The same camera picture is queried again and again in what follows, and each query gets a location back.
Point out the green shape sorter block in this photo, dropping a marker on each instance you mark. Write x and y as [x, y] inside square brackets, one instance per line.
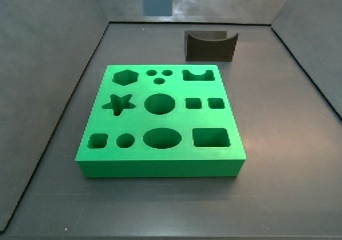
[160, 123]

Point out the dark brown arch-cut block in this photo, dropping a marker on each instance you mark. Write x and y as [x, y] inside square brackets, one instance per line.
[208, 45]

